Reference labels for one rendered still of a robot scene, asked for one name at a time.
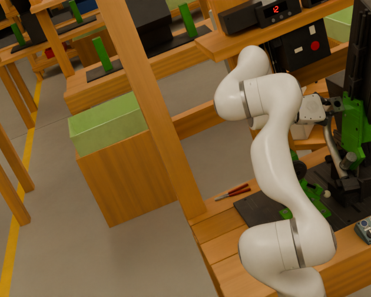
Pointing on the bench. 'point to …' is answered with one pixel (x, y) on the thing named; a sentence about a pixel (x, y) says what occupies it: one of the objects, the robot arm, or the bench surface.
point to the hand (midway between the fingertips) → (333, 106)
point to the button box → (370, 229)
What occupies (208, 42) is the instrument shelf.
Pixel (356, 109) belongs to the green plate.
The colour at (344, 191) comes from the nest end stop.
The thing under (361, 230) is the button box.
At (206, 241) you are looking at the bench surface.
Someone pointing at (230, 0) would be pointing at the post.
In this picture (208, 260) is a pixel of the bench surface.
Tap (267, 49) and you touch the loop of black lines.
